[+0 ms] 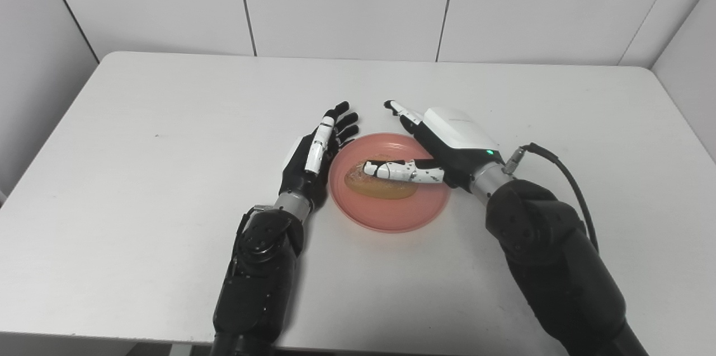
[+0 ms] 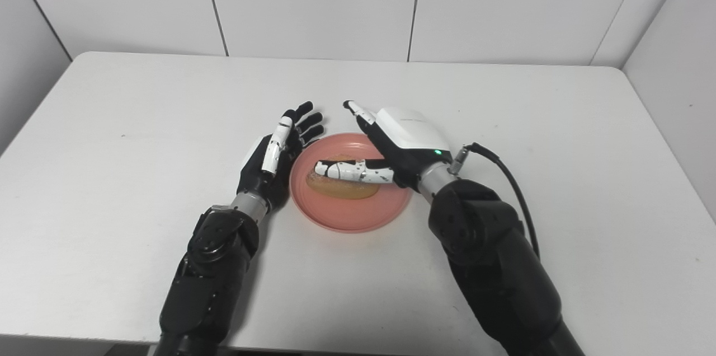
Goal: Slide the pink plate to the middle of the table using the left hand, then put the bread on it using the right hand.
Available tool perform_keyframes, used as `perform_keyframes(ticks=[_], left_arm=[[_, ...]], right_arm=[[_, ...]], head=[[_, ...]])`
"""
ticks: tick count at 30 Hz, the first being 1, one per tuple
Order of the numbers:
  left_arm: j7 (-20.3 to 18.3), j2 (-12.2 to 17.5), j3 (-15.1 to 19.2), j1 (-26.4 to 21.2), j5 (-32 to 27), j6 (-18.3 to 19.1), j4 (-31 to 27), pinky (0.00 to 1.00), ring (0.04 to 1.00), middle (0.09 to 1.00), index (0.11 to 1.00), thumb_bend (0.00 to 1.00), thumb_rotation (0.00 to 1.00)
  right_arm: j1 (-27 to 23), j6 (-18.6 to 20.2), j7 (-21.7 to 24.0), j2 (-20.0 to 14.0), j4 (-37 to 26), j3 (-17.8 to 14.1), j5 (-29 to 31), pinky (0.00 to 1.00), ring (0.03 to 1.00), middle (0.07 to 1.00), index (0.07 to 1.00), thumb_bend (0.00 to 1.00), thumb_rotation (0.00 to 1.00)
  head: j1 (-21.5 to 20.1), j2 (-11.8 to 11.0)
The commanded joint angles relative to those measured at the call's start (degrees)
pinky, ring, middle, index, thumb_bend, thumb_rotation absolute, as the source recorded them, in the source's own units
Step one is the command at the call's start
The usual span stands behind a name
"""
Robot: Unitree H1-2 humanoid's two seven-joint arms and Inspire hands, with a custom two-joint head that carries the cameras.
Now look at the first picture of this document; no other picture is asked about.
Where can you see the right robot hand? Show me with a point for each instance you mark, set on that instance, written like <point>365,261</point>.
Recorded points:
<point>442,146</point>

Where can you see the pink plate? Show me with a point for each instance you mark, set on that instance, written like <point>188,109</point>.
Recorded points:
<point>391,205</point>

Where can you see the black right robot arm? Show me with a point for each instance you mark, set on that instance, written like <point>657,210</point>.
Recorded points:
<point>554,261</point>

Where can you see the bread roll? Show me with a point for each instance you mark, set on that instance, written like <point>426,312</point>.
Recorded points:
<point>377,185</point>

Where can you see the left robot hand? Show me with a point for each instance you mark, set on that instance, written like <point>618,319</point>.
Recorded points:
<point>316,160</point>

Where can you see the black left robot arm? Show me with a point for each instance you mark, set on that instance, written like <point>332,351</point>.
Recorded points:
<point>260,277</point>

